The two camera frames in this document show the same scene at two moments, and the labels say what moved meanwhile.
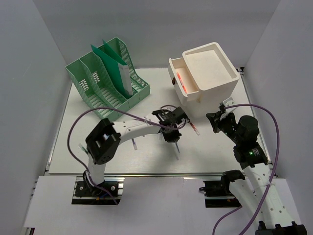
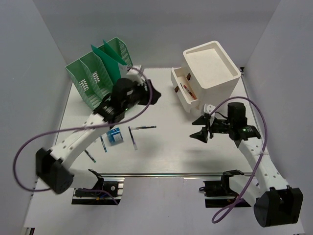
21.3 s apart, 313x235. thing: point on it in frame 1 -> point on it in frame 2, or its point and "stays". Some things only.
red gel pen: x=194 y=129 -> x=190 y=92
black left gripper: x=175 y=136 -> x=145 y=94
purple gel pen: x=134 y=144 stays
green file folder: x=111 y=60 stays
